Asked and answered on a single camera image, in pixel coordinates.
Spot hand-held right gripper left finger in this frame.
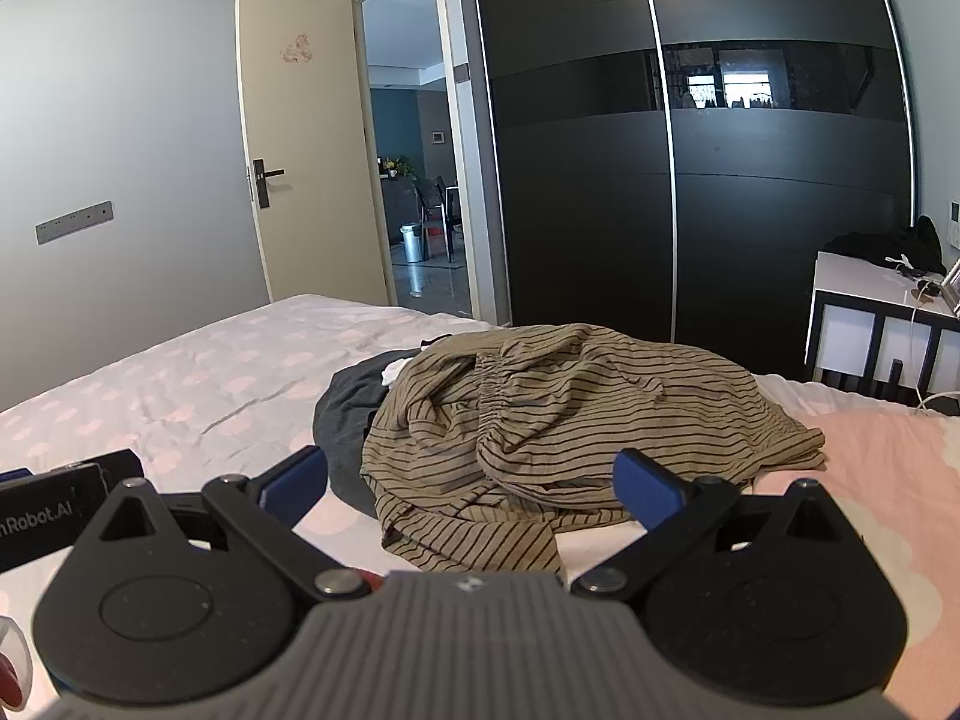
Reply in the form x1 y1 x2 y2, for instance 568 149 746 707
79 445 374 602

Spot brown striped pants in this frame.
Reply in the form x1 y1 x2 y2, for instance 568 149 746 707
360 322 826 575

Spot person's left hand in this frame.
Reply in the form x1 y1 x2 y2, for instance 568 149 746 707
0 615 35 710

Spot dark grey garment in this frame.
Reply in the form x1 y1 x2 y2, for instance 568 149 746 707
313 349 421 518

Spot white cable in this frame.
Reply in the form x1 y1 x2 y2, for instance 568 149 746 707
910 292 960 415

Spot black chair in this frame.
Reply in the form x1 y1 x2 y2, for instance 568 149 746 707
411 176 460 263

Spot grey wall switch panel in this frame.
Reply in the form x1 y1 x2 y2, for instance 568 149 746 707
35 200 115 245

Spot pink cloud print blanket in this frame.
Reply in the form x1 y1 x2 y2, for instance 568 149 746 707
750 405 960 691

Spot black sliding wardrobe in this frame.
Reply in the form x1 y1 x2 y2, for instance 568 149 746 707
465 0 920 383

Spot white desk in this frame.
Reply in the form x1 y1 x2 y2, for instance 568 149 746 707
805 250 960 398

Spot cream door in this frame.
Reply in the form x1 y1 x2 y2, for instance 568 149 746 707
236 0 391 308

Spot bed with pink dotted sheet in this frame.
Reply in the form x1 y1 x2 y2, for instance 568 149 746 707
0 292 960 720

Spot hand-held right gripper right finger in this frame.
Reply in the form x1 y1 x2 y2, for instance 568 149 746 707
568 448 872 605

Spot black door handle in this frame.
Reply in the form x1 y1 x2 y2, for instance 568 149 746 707
250 159 286 209

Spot black cloth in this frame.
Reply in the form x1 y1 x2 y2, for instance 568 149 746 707
825 215 947 276

